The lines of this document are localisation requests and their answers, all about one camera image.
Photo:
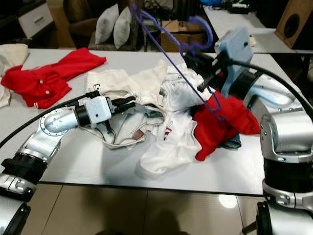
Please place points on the red shirt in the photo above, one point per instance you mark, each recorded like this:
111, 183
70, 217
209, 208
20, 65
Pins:
49, 83
220, 129

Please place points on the white drawer unit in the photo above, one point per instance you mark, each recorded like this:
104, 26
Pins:
36, 19

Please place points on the brown cardboard box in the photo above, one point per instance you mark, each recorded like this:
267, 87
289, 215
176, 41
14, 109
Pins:
171, 36

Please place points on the grey pillow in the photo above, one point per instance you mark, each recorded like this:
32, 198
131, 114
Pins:
123, 28
106, 23

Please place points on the blue object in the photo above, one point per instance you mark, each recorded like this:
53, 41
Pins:
212, 2

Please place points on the large white table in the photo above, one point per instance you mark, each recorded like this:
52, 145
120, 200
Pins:
225, 171

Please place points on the black tabletop device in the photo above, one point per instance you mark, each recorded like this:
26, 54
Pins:
239, 8

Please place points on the wooden speaker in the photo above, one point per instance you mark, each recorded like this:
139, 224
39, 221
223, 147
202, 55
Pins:
293, 22

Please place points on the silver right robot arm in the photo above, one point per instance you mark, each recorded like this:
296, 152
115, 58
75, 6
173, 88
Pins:
283, 132

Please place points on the cream shirt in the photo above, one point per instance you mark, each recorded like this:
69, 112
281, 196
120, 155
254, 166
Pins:
12, 54
107, 81

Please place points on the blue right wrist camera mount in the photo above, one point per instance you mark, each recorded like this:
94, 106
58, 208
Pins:
237, 46

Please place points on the brown armchair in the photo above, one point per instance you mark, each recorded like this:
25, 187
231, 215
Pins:
78, 14

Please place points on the dark blue cloth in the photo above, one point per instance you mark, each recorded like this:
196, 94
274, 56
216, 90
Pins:
232, 142

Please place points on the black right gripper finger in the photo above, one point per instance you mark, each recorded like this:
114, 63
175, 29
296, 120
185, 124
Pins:
198, 59
209, 83

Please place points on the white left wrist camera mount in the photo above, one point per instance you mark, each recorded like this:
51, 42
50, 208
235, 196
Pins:
98, 108

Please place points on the purple plastic hanger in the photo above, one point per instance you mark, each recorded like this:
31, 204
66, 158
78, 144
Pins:
209, 30

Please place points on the white polo shirt black buttons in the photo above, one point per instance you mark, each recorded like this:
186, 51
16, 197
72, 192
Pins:
168, 152

